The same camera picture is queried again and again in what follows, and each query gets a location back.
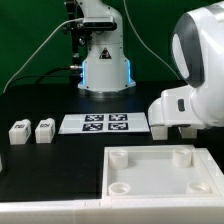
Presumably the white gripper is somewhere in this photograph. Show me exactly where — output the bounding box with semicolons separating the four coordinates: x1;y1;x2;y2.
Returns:
148;85;205;128

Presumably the white square table top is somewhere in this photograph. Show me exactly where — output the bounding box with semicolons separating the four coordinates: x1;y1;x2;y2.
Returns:
102;145;224;199

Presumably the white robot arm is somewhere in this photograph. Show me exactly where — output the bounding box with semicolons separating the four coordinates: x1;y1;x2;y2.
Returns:
77;0;224;129

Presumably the white sheet with tags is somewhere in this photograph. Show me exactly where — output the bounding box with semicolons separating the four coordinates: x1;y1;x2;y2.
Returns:
59;112;149;134

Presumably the black camera stand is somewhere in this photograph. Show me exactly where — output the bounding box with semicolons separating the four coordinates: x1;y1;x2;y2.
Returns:
63;0;89;74

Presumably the white front wall fence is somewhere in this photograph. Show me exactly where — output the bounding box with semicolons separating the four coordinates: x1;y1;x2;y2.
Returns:
0;197;224;224

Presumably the black cable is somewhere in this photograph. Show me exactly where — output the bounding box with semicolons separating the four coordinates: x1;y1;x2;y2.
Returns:
6;66;83;88

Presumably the white cable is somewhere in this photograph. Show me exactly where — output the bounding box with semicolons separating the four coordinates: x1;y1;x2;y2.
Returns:
2;18;84;94

